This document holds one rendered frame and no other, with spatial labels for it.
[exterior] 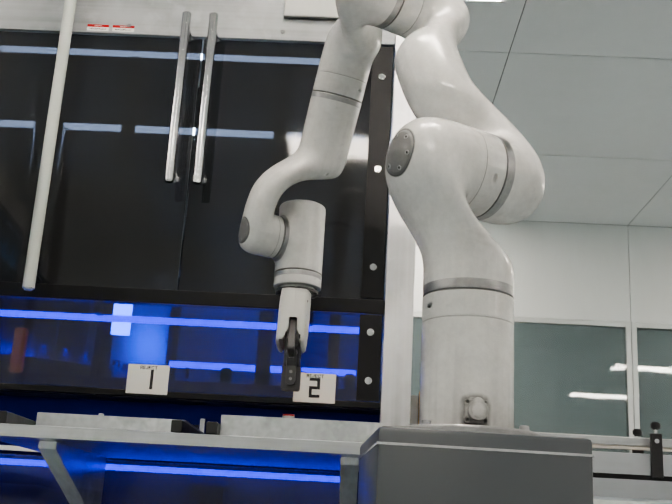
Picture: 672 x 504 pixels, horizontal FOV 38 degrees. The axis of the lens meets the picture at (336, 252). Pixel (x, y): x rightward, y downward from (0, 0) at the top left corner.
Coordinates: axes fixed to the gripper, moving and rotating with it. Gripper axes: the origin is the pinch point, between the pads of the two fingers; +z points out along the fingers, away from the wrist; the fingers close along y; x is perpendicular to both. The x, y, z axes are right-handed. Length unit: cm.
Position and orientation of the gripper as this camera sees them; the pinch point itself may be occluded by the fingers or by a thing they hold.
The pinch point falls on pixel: (290, 378)
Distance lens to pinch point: 167.1
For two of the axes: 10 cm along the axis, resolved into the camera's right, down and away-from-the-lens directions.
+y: -0.1, -3.0, -9.5
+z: -0.5, 9.5, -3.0
